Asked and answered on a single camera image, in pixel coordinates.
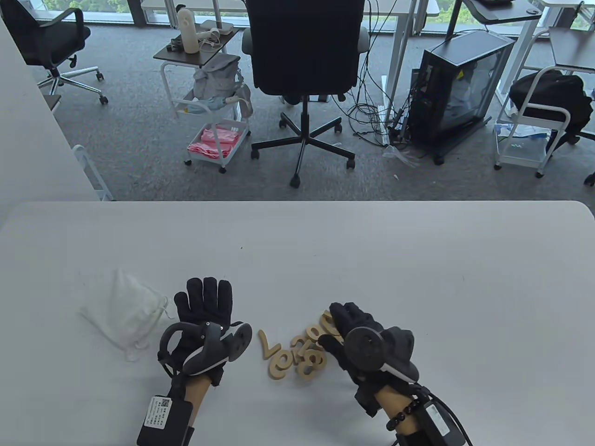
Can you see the person's left hand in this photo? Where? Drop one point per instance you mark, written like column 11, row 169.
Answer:
column 204, row 302

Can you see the person's right hand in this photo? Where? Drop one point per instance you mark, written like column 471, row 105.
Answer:
column 353, row 316

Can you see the pile of wooden number blocks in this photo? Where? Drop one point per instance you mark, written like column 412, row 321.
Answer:
column 279, row 367

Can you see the person's right forearm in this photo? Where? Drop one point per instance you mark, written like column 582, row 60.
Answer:
column 395, row 399

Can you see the person's left forearm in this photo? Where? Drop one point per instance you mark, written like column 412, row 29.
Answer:
column 197, row 395

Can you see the black bag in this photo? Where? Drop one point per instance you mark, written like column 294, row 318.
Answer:
column 548, row 93

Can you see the grey handheld tracking controller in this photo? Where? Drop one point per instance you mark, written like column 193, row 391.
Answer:
column 209, row 348
column 367, row 346

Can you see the black wrist sensor box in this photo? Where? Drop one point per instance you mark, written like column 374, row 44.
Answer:
column 439, row 418
column 165, row 420

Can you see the pink folded cloths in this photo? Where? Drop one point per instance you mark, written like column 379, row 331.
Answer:
column 214, row 141

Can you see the clear plastic wrapper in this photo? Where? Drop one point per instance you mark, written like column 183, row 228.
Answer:
column 402, row 157

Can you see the white metal rack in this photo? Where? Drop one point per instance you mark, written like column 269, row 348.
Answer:
column 90, row 169

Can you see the light blue pouch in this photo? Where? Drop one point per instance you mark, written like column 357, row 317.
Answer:
column 204, row 106

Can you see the grey backpack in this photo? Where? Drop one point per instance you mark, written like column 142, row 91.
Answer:
column 216, row 76

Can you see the white rolling cart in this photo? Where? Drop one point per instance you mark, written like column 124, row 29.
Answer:
column 520, row 148

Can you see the white cart with dark top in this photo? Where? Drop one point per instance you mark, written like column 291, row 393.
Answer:
column 195, row 56

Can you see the black computer tower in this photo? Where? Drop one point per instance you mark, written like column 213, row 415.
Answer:
column 460, row 88

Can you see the small black gadget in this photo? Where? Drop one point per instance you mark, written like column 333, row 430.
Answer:
column 175, row 45

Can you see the white handheld device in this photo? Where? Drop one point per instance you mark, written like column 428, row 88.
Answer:
column 211, row 35

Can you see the cream cylindrical device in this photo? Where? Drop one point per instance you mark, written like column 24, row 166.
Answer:
column 188, row 30

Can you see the black high-back office chair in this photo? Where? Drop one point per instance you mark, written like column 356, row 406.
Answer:
column 304, row 46

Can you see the flat white box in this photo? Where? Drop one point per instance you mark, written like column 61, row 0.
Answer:
column 221, row 25

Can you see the black chrome-base office chair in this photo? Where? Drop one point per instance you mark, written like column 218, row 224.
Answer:
column 51, row 42

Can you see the black standing desk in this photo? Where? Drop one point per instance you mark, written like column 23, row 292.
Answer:
column 506, row 10

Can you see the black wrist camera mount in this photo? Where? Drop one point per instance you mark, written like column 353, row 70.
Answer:
column 369, row 399

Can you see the dark-topped white-frame desk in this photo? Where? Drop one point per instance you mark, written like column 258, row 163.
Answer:
column 571, row 46

